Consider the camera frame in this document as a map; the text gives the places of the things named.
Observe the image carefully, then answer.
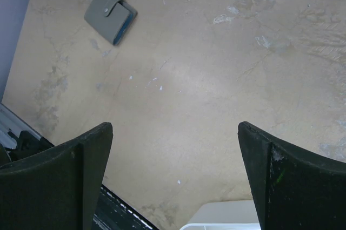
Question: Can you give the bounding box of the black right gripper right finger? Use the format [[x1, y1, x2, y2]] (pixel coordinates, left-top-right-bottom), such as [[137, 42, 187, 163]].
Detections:
[[238, 121, 345, 229]]

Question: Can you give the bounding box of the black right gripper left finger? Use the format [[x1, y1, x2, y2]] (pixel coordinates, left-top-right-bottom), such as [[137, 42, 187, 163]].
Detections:
[[1, 122, 112, 229]]

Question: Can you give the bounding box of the grey card holder wallet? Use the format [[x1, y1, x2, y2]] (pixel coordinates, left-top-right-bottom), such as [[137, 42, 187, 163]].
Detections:
[[84, 0, 137, 45]]

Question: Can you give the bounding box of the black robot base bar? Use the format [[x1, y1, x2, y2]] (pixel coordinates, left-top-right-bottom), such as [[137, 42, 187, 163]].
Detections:
[[0, 130, 160, 230]]

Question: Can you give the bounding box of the aluminium table frame rail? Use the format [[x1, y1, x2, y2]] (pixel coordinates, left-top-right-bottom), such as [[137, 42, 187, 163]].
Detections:
[[1, 104, 42, 149]]

